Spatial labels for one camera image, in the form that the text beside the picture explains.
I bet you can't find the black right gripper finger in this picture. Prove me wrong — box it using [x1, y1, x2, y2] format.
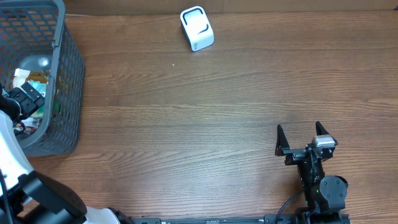
[275, 124, 290, 156]
[315, 121, 329, 136]

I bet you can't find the teal large tissue pack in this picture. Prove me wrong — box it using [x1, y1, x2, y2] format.
[28, 80, 47, 98]

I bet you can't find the yellow oil bottle silver cap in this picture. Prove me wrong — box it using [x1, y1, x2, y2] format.
[29, 57, 50, 83]

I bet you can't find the clear brown snack bag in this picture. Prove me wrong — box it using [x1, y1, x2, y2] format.
[12, 68, 49, 91]

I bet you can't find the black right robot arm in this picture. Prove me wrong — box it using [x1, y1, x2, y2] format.
[274, 121, 350, 224]

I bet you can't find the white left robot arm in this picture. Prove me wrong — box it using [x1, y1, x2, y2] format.
[1, 83, 121, 224]

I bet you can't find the white barcode scanner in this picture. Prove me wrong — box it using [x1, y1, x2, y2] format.
[180, 6, 215, 52]

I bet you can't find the white red snack packet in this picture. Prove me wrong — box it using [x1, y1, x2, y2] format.
[14, 116, 43, 134]

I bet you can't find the grey plastic mesh basket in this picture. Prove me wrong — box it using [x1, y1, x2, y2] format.
[1, 1, 85, 156]

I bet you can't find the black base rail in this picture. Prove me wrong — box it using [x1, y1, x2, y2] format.
[130, 213, 351, 224]

